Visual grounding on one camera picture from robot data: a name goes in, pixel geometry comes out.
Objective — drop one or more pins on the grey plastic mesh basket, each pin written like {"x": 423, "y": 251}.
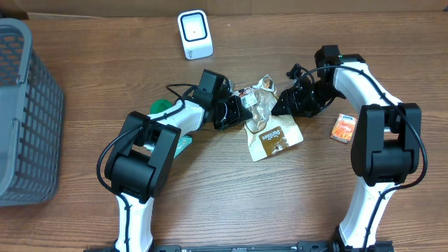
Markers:
{"x": 32, "y": 118}

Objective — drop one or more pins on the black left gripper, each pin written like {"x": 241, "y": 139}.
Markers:
{"x": 237, "y": 117}

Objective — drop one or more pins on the green capped bottle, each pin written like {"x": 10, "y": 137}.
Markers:
{"x": 160, "y": 105}

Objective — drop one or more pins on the white barcode scanner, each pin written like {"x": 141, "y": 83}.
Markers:
{"x": 195, "y": 34}

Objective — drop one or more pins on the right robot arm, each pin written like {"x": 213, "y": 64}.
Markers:
{"x": 387, "y": 152}

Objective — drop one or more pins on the orange snack packet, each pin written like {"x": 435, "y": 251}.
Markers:
{"x": 343, "y": 128}

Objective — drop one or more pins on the teal snack packet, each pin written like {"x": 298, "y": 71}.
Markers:
{"x": 183, "y": 143}

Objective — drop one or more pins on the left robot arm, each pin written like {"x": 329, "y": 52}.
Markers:
{"x": 135, "y": 165}

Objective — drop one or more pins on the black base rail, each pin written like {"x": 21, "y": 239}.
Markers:
{"x": 245, "y": 248}

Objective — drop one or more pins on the beige paper pouch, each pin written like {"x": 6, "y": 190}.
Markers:
{"x": 267, "y": 134}

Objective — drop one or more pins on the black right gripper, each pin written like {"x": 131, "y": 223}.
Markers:
{"x": 292, "y": 99}

